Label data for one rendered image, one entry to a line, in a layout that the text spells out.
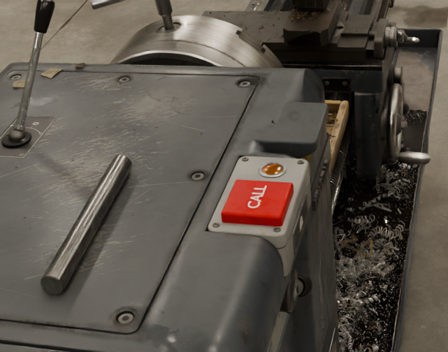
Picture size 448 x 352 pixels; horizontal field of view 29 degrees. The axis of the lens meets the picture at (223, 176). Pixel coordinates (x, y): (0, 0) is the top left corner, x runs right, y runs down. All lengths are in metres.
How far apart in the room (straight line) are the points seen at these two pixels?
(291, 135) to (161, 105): 0.18
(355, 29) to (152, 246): 1.14
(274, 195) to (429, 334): 1.71
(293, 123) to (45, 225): 0.30
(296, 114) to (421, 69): 1.67
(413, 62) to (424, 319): 0.76
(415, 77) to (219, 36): 1.39
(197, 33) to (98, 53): 3.03
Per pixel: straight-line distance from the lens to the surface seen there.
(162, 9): 1.30
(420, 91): 2.54
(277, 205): 0.84
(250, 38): 1.34
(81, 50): 4.38
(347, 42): 1.86
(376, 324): 1.71
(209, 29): 1.30
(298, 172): 0.90
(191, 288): 0.78
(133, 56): 1.27
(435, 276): 2.72
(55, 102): 1.12
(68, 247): 0.82
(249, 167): 0.92
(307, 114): 1.01
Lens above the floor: 1.75
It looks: 33 degrees down
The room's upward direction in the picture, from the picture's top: 7 degrees counter-clockwise
